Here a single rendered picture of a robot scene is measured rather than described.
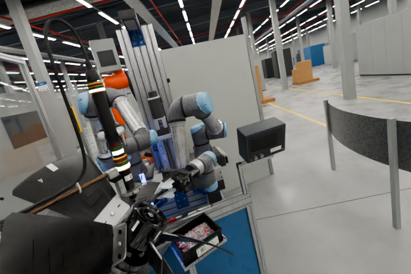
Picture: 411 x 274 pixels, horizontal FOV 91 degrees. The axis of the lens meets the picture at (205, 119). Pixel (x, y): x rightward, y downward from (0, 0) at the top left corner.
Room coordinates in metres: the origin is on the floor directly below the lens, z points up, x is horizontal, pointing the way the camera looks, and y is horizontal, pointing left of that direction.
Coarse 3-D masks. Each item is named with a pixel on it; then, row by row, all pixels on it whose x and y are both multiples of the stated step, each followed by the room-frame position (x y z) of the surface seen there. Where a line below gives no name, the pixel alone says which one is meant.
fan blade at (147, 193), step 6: (144, 186) 0.84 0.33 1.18; (150, 186) 0.83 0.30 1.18; (156, 186) 0.83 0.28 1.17; (138, 192) 0.78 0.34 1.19; (144, 192) 0.77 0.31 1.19; (150, 192) 0.76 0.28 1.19; (120, 198) 0.76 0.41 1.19; (126, 198) 0.75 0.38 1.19; (138, 198) 0.73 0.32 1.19; (144, 198) 0.71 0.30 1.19; (150, 198) 0.71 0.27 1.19; (132, 204) 0.69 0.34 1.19
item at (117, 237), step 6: (114, 228) 0.46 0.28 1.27; (120, 228) 0.48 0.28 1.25; (126, 228) 0.50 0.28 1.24; (114, 234) 0.46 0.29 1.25; (120, 234) 0.47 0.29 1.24; (126, 234) 0.49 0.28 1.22; (114, 240) 0.45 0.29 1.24; (120, 240) 0.47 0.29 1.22; (126, 240) 0.48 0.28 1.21; (114, 246) 0.44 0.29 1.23; (120, 246) 0.46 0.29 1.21; (126, 246) 0.48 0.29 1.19; (114, 252) 0.44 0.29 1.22; (120, 252) 0.46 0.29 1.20; (114, 258) 0.44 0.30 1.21; (114, 264) 0.43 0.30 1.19
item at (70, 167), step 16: (64, 160) 0.65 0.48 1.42; (80, 160) 0.67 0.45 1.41; (32, 176) 0.57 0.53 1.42; (48, 176) 0.59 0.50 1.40; (64, 176) 0.60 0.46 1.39; (96, 176) 0.63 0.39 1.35; (16, 192) 0.52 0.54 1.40; (32, 192) 0.54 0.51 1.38; (48, 192) 0.55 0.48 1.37; (64, 192) 0.56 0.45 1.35; (96, 192) 0.59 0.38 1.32; (112, 192) 0.60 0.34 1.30; (48, 208) 0.52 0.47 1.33; (64, 208) 0.53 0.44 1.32; (80, 208) 0.54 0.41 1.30; (96, 208) 0.55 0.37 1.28
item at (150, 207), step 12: (144, 204) 0.59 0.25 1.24; (132, 216) 0.52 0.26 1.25; (144, 216) 0.53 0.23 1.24; (156, 216) 0.57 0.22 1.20; (144, 228) 0.49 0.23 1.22; (156, 228) 0.50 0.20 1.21; (132, 240) 0.49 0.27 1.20; (144, 240) 0.49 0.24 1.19; (156, 240) 0.52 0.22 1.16; (132, 252) 0.49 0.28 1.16; (144, 252) 0.53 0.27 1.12; (120, 264) 0.46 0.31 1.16; (132, 264) 0.47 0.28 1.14; (144, 264) 0.49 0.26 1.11
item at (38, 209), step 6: (102, 174) 0.58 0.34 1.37; (90, 180) 0.56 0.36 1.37; (96, 180) 0.56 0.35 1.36; (84, 186) 0.54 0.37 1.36; (72, 192) 0.52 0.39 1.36; (54, 198) 0.49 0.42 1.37; (60, 198) 0.49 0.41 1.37; (42, 204) 0.47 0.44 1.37; (48, 204) 0.48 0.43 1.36; (30, 210) 0.45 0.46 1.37; (36, 210) 0.46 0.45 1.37; (42, 210) 0.47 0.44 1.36; (0, 228) 0.41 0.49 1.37
